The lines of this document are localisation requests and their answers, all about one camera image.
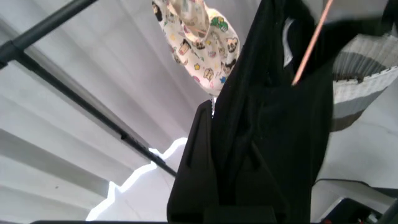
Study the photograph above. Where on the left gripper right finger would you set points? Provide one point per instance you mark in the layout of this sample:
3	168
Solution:
267	193

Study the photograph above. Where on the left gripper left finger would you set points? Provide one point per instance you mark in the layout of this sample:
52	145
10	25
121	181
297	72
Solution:
192	186

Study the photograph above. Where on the black garment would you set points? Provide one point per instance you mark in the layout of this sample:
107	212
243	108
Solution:
280	124

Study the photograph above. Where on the cream printed garment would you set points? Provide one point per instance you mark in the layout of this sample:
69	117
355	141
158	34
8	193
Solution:
205	62

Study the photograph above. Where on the white laundry basket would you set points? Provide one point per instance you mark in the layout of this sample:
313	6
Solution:
357	87

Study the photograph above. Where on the black clothes rack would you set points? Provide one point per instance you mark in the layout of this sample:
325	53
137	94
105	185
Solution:
77	99

